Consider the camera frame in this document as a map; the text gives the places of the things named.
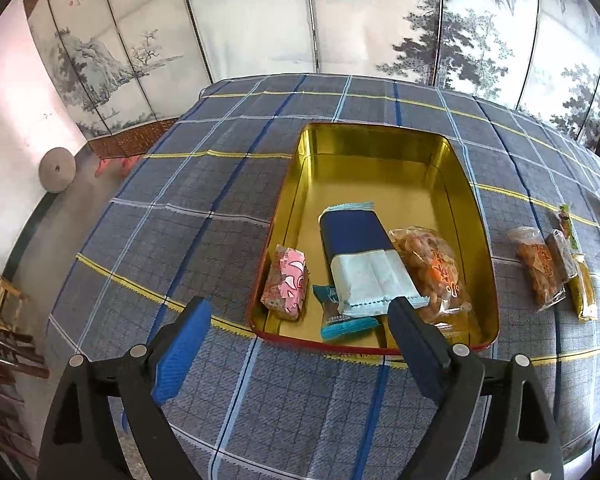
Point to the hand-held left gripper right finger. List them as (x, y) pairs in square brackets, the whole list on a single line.
[(415, 345)]

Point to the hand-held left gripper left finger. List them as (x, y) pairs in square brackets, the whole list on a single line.
[(180, 350)]

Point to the teal candy packet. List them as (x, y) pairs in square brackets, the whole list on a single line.
[(350, 329)]

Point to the fried twist snack packet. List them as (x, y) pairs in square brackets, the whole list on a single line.
[(537, 265), (430, 265)]

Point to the blue and white snack packet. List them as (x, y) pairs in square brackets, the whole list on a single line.
[(355, 240)]

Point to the pink snack packet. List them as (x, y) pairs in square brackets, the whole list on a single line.
[(285, 280)]

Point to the red tin box gold inside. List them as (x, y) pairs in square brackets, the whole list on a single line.
[(370, 185)]

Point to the yellow snack packet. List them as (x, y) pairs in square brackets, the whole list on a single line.
[(582, 290)]

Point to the green stick snack packet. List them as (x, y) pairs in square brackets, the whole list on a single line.
[(566, 222)]

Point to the blue plaid tablecloth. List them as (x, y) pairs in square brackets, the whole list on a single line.
[(180, 220)]

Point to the dark wooden chair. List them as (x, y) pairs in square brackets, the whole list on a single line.
[(10, 355)]

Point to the round stone disc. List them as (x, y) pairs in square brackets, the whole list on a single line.
[(57, 170)]

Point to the painted folding screen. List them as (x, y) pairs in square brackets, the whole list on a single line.
[(260, 15)]

